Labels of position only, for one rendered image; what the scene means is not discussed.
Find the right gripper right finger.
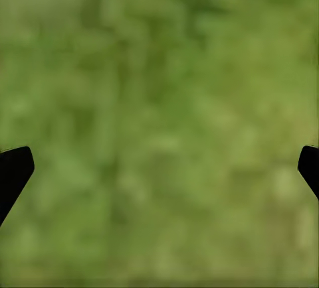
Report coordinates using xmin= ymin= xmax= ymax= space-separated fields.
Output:
xmin=298 ymin=146 xmax=319 ymax=200

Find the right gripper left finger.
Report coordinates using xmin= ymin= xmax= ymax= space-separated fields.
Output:
xmin=0 ymin=146 xmax=35 ymax=226

